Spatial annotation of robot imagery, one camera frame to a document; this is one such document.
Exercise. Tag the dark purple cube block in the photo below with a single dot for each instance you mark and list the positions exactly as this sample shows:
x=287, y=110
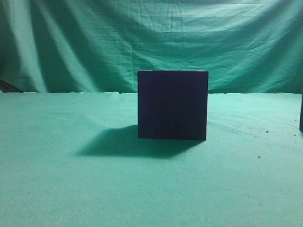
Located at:
x=301, y=116

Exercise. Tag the green cloth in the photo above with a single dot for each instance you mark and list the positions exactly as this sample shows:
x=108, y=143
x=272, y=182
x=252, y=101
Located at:
x=69, y=151

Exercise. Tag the dark purple groove box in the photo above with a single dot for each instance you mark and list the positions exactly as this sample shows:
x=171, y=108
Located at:
x=172, y=104

